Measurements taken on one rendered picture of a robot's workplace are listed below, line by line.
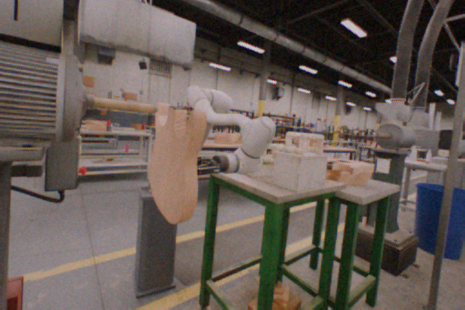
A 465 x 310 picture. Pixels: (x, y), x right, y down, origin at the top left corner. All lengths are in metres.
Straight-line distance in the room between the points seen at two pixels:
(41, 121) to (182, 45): 0.42
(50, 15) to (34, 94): 0.20
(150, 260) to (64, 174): 1.00
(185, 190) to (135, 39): 0.45
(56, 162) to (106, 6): 0.58
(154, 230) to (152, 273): 0.31
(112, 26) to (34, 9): 0.18
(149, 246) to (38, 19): 1.41
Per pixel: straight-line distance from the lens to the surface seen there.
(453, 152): 2.10
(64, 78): 0.69
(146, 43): 0.70
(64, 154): 1.01
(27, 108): 0.70
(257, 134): 0.88
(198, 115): 0.64
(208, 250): 1.56
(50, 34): 0.75
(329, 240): 1.57
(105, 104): 0.79
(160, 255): 1.81
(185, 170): 0.69
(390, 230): 2.80
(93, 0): 0.70
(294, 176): 1.10
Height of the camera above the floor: 1.22
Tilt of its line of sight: 3 degrees down
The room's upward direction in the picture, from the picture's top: 5 degrees clockwise
